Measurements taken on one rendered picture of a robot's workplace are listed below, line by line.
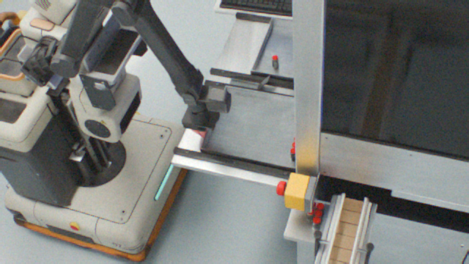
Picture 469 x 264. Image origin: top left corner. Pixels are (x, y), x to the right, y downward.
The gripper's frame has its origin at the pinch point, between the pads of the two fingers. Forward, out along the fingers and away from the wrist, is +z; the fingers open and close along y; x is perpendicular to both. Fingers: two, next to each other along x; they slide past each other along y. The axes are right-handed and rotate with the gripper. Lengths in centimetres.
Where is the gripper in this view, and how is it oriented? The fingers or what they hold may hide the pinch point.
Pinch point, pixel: (204, 135)
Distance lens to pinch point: 187.2
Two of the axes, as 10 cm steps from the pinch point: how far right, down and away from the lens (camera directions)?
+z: 1.0, 6.0, 8.0
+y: 9.4, 1.9, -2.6
